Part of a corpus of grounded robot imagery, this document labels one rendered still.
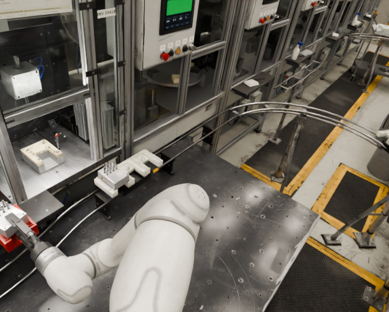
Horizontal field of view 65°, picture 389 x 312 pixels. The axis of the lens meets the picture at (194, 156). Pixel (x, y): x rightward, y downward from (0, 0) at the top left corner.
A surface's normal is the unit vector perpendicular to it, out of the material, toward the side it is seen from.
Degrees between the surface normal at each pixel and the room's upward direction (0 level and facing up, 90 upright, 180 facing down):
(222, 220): 0
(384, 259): 0
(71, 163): 0
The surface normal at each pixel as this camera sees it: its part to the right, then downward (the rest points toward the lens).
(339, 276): 0.13, -0.76
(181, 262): 0.70, -0.44
